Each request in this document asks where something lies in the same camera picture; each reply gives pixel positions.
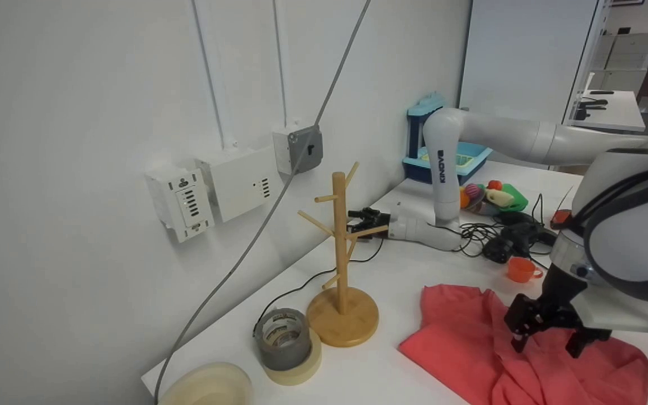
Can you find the cream plastic bowl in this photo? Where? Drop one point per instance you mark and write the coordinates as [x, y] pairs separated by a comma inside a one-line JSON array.
[[213, 385]]

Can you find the orange plastic cup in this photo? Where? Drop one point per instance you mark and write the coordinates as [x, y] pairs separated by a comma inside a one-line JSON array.
[[522, 272]]

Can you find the grey duct tape roll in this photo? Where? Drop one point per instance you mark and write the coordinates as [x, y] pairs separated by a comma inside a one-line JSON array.
[[282, 338]]

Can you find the wooden mug tree stand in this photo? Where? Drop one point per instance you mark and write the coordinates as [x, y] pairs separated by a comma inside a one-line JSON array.
[[342, 317]]

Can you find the cream masking tape roll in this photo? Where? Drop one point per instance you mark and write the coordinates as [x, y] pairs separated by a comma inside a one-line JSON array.
[[302, 372]]

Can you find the white wall junction box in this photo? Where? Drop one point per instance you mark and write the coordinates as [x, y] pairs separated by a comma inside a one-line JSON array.
[[240, 180]]

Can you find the background white desk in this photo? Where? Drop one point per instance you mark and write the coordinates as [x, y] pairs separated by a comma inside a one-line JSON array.
[[607, 112]]

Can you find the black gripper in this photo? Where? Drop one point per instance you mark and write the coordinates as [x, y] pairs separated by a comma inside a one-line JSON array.
[[552, 309]]

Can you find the white wall socket box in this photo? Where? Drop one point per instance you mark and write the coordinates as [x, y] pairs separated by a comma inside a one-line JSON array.
[[182, 201]]

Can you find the black power strip plug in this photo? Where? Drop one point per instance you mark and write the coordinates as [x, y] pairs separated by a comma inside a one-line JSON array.
[[367, 222]]

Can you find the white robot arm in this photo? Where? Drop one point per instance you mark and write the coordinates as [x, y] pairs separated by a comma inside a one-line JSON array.
[[599, 265]]

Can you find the grey wall junction box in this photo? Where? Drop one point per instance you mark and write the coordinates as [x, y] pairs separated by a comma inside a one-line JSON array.
[[299, 151]]

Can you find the coral red cloth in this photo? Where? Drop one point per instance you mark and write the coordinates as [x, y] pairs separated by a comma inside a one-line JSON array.
[[467, 345]]

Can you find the red round toy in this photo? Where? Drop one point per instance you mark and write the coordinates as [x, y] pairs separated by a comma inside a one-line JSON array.
[[561, 220]]

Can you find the black cable bundle device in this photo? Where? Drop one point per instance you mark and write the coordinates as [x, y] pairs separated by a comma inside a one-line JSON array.
[[508, 234]]

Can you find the green toy food container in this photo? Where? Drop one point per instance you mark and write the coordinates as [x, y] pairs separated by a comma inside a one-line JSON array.
[[491, 200]]

